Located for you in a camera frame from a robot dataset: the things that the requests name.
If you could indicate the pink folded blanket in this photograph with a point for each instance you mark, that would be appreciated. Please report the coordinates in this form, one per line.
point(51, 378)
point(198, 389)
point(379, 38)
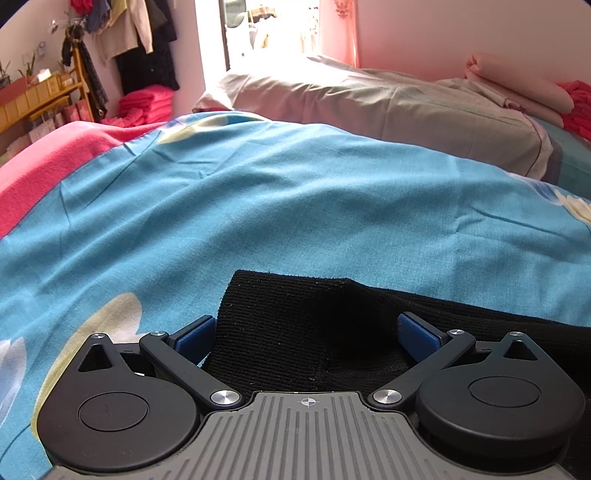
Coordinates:
point(512, 81)

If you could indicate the dark patterned scarf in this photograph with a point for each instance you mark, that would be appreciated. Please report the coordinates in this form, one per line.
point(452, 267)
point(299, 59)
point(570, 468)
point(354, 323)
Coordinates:
point(92, 78)

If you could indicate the wooden shelf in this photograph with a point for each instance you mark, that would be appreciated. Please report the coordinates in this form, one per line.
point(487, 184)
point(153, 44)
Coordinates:
point(76, 76)

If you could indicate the beige pillow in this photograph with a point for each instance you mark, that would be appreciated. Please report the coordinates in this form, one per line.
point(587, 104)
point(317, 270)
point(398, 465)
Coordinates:
point(369, 106)

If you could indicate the blue grey striped pillow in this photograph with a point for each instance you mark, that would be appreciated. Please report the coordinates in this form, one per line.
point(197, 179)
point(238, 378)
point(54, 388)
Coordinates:
point(570, 159)

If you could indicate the hanging cream shirt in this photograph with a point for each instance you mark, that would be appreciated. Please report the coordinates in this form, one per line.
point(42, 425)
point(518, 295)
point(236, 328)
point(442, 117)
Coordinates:
point(127, 32)

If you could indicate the low stack of red clothes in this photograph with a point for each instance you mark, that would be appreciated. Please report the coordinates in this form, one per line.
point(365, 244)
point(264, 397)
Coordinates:
point(145, 106)

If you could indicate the blue floral bedsheet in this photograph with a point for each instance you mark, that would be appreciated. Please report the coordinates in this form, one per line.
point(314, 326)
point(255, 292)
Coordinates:
point(277, 207)

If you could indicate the hanging blue garment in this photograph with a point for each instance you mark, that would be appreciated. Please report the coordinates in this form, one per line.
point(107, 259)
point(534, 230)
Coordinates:
point(99, 16)

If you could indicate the hanging black garment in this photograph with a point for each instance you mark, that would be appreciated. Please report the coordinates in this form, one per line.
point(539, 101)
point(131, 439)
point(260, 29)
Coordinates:
point(147, 64)

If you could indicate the potted plant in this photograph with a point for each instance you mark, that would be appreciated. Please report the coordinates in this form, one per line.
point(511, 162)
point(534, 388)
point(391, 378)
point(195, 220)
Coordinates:
point(27, 69)

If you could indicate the row of yellow boxes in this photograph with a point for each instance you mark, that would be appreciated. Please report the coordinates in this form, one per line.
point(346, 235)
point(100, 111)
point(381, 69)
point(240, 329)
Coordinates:
point(32, 97)

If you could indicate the tall stack of red clothes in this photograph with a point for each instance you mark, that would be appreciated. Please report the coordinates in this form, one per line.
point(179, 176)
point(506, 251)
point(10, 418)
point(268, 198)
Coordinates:
point(579, 108)

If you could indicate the grey folded cloth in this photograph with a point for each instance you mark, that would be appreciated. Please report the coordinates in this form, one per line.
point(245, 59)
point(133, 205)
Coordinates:
point(466, 90)

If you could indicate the hanging red garment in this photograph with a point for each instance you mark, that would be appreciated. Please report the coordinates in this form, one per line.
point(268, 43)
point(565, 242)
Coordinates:
point(82, 5)

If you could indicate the pink fleece blanket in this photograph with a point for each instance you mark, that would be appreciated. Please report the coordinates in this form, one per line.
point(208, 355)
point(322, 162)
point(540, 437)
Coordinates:
point(51, 161)

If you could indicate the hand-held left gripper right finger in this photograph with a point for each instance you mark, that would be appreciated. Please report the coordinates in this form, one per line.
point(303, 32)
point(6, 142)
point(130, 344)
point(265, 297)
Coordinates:
point(418, 339)

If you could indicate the bright window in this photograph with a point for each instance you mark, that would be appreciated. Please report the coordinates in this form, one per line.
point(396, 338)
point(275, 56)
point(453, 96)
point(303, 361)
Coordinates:
point(263, 32)

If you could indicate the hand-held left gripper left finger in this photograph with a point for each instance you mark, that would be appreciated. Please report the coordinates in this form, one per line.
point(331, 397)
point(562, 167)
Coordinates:
point(196, 339)

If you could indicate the black knit pants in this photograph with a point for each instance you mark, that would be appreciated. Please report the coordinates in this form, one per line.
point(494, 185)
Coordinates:
point(300, 332)

